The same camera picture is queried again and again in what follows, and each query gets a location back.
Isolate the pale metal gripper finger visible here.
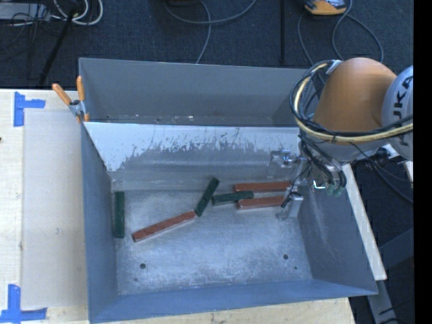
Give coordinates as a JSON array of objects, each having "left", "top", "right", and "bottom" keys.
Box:
[
  {"left": 268, "top": 148, "right": 302, "bottom": 179},
  {"left": 275, "top": 186, "right": 304, "bottom": 221}
]

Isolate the dark green flat block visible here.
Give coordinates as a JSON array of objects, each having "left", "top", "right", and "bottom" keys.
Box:
[
  {"left": 194, "top": 177, "right": 221, "bottom": 217},
  {"left": 113, "top": 190, "right": 126, "bottom": 239},
  {"left": 211, "top": 190, "right": 254, "bottom": 206}
]

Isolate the grey metal bin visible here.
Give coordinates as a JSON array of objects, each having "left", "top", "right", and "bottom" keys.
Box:
[{"left": 78, "top": 57, "right": 379, "bottom": 324}]

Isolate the red-brown flat block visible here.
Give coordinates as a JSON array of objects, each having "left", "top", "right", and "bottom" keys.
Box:
[
  {"left": 235, "top": 195, "right": 286, "bottom": 211},
  {"left": 131, "top": 210, "right": 198, "bottom": 243},
  {"left": 232, "top": 180, "right": 292, "bottom": 193}
]

